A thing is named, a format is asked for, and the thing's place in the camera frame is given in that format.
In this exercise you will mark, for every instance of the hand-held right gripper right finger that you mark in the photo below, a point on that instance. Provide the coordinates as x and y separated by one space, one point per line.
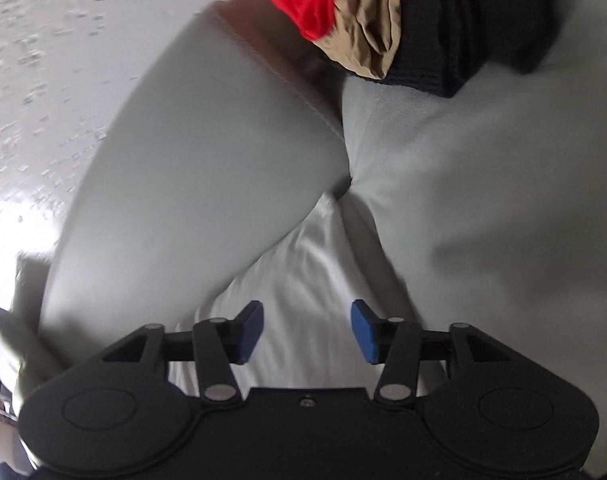
366 332

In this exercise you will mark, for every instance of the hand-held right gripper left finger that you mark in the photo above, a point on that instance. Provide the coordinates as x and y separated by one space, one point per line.
248 332

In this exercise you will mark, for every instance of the large olive cushion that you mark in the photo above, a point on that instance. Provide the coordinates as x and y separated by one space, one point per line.
15 330

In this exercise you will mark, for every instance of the tan folded garment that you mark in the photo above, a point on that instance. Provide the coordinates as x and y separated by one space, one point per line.
373 25

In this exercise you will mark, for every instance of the black folded garment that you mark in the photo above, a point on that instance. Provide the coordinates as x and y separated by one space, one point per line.
458 25

